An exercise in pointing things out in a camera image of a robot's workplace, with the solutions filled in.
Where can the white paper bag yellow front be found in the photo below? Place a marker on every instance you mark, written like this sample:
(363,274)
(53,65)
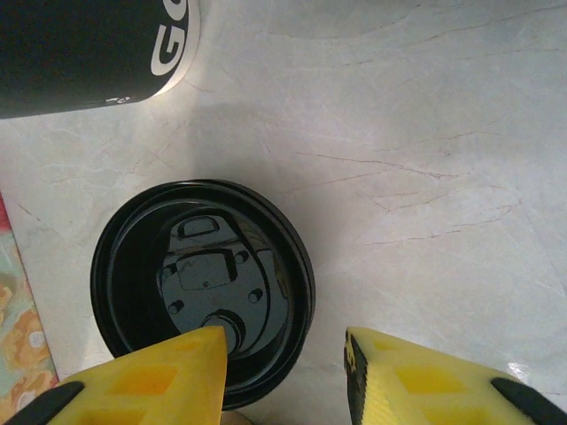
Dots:
(17,310)

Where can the black plastic cup lid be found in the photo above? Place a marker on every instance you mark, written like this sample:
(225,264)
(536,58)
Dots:
(133,288)
(310,270)

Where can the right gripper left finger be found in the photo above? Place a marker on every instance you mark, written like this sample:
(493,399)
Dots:
(133,389)

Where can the black paper cup white lettering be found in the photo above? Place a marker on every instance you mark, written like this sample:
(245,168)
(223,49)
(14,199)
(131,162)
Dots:
(66,53)

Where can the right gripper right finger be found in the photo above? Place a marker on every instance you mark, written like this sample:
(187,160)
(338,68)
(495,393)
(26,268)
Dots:
(421,389)

